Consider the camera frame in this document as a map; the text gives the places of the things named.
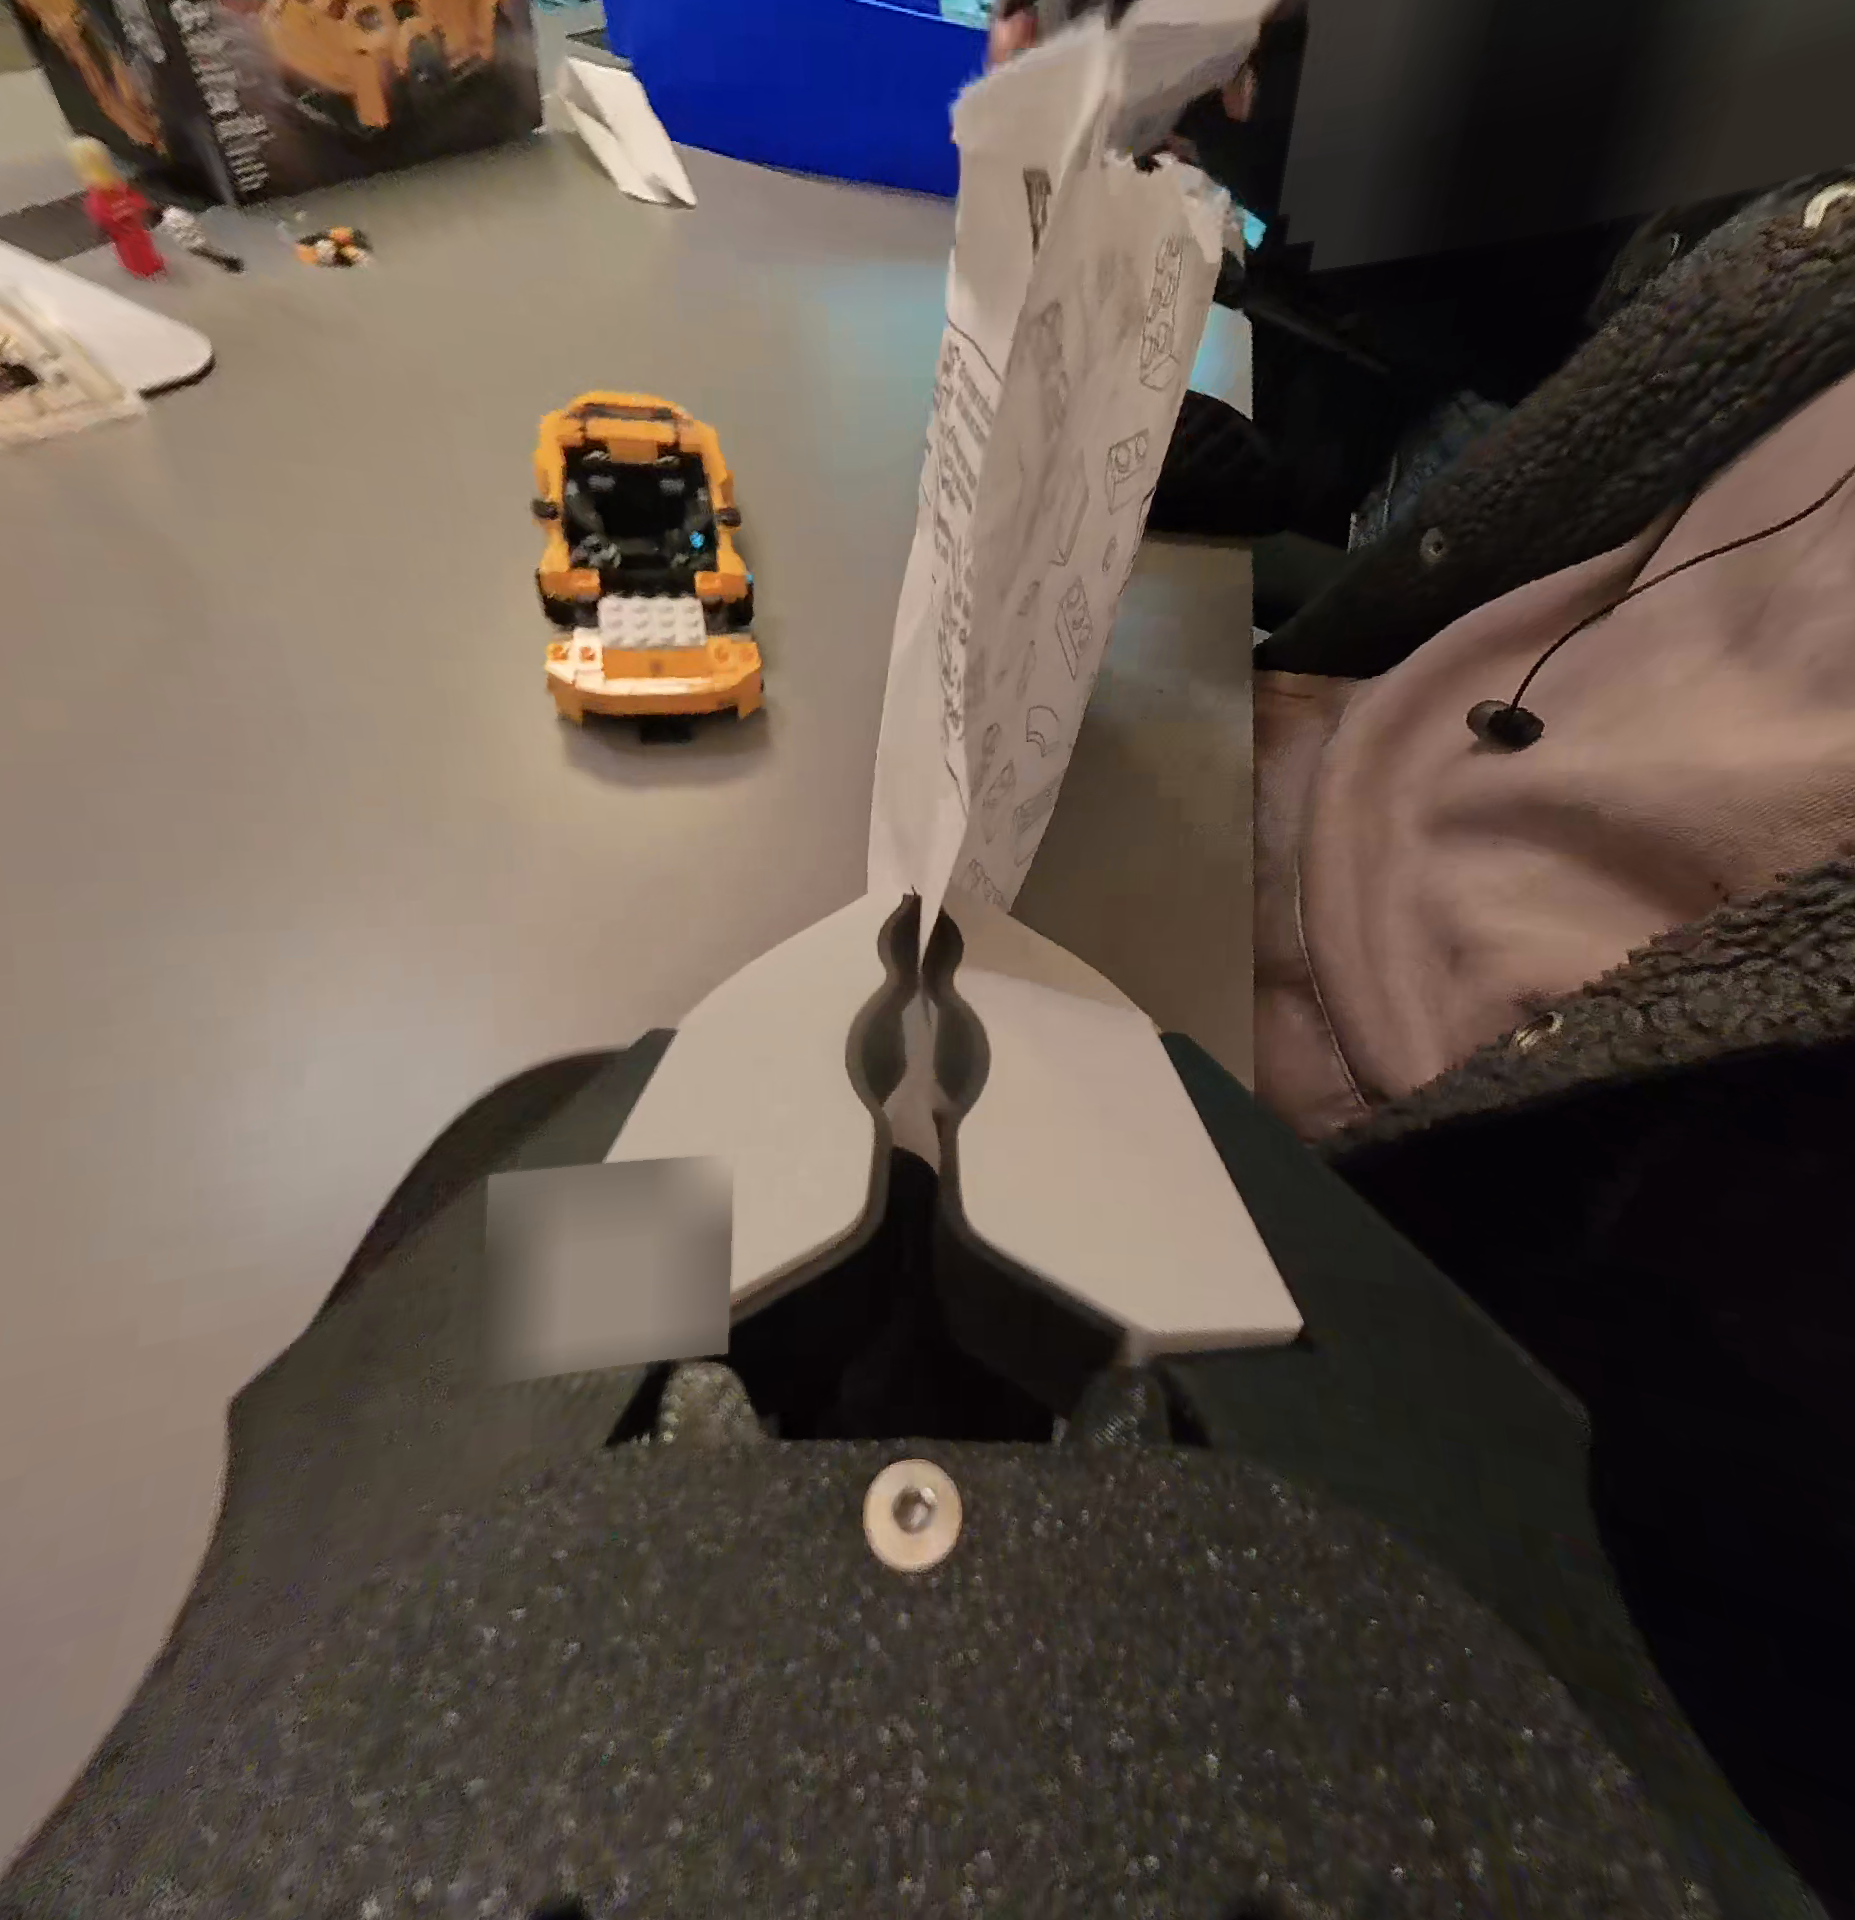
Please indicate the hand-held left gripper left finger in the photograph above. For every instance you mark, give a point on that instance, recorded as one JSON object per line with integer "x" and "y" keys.
{"x": 781, "y": 1051}

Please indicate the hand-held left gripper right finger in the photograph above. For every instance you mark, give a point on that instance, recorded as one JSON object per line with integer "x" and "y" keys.
{"x": 1123, "y": 1173}

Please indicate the orange lego car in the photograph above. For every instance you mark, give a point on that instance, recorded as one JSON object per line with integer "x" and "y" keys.
{"x": 651, "y": 554}

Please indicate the white printed paper bag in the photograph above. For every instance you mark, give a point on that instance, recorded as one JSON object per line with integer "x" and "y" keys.
{"x": 1048, "y": 453}

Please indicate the large blue storage bin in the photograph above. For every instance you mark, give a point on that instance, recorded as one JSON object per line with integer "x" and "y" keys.
{"x": 810, "y": 73}

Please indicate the small black lego piece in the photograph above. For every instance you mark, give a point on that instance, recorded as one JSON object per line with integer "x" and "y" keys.
{"x": 197, "y": 238}

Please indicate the red lego minifigure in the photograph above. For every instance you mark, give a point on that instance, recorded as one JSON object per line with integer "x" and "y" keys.
{"x": 121, "y": 214}

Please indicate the black lego set box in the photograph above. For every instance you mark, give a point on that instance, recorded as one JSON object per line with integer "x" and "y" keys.
{"x": 293, "y": 89}

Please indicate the pink shirt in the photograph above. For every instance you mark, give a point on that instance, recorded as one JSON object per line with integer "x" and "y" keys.
{"x": 1585, "y": 837}

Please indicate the pile of empty paper bags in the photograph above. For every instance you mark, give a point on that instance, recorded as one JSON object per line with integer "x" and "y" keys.
{"x": 624, "y": 133}

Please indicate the grey fleece jacket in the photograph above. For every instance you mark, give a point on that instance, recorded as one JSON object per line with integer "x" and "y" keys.
{"x": 1644, "y": 388}

